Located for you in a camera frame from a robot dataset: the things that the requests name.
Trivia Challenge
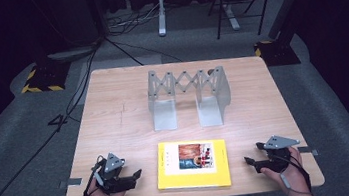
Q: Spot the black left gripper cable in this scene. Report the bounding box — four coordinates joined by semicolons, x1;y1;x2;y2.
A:
75;154;112;196

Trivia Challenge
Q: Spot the yellow book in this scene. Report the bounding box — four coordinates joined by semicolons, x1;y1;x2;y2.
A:
152;134;234;196

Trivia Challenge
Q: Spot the bundle of floor cables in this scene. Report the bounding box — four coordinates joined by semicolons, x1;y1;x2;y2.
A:
104;2;168;38

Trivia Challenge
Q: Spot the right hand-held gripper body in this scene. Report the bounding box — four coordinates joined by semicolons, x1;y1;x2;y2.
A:
253;132;304;176

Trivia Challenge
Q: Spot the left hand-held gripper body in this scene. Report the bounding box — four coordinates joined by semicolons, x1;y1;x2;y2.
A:
91;149;139;196

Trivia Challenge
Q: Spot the grey metal expandable book rack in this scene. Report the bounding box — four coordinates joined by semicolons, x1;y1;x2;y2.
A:
143;60;236;135

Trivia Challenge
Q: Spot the black yellow striped stand base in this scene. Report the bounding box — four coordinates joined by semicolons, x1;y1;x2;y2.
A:
253;36;302;70
17;59;75;97

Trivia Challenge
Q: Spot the black floor cable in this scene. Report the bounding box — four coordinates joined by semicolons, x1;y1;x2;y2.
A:
0;39;122;196

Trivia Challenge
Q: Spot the dark slanted stand pole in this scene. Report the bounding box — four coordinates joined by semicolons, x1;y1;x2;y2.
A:
263;0;324;42

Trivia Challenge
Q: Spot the person's right hand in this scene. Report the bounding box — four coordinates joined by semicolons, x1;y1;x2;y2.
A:
258;143;313;196

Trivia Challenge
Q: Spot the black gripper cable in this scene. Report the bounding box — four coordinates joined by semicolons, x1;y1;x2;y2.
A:
275;150;313;196
75;154;112;196

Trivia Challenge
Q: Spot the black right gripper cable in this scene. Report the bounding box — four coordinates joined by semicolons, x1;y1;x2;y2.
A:
275;150;313;196

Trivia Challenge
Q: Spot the white desk frame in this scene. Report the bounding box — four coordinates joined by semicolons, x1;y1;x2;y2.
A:
153;0;242;41

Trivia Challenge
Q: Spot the grey tape strip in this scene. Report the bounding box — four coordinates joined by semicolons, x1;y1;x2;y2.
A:
58;177;85;190
296;144;321;159

